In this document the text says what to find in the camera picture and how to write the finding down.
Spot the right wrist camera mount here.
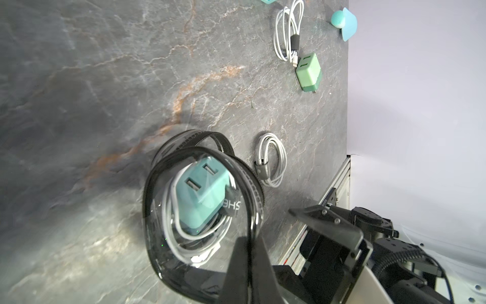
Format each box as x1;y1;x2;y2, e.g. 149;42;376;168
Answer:
345;266;393;304

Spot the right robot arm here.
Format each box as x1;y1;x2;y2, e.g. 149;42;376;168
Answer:
273;205;454;303

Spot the green charger block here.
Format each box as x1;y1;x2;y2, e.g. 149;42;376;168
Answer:
296;53;322;92

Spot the white cable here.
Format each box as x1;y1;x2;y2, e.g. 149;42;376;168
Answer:
253;132;288;189
273;0;305;68
161;170;238;267

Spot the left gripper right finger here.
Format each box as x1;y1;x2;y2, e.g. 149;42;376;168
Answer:
251;236;285;304

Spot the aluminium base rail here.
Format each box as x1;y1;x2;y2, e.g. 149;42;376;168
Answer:
277;156;351;274

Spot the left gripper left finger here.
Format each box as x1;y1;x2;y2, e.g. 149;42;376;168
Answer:
216;237;249;304

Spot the teal garden trowel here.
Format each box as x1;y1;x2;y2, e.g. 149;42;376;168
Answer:
331;8;358;42

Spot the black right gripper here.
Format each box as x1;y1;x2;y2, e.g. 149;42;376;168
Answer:
273;206;373;303

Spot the teal charger block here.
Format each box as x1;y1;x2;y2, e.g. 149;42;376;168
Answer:
261;0;277;5
175;157;230;236

